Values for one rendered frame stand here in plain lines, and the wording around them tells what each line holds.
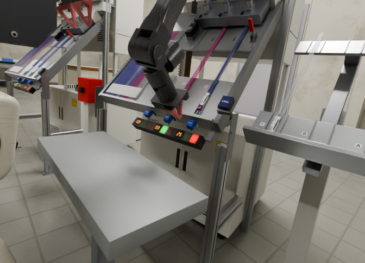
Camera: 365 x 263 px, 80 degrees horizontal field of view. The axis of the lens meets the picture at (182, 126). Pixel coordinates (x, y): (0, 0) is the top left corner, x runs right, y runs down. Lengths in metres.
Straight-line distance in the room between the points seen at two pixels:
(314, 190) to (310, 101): 3.35
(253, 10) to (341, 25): 3.15
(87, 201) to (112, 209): 0.06
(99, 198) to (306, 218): 0.67
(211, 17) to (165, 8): 0.64
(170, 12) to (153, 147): 0.97
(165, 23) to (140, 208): 0.41
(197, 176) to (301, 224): 0.57
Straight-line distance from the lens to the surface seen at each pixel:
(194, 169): 1.23
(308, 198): 0.86
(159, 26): 0.54
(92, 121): 1.64
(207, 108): 0.81
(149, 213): 0.46
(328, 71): 4.10
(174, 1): 0.58
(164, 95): 0.60
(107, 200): 0.50
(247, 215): 1.44
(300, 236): 0.93
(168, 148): 1.32
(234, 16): 1.12
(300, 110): 4.19
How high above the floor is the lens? 0.87
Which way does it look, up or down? 13 degrees down
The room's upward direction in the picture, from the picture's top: 6 degrees clockwise
